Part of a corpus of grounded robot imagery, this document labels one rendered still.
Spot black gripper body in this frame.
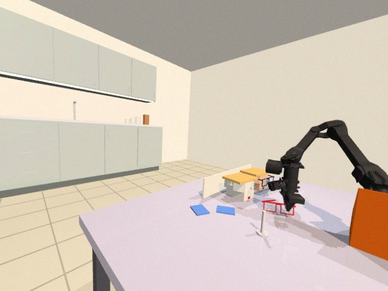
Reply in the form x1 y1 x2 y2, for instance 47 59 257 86
281 176 305 205

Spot red glasses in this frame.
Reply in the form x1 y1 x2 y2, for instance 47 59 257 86
262 200 296 215

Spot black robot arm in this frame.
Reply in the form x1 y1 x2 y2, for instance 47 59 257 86
266 119 388 193

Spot blue flat rectangular pad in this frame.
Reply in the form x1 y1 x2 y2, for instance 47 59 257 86
190 204 210 216
216 206 235 215

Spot long cream flat panel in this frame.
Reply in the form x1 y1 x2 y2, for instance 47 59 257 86
202 164 252 199

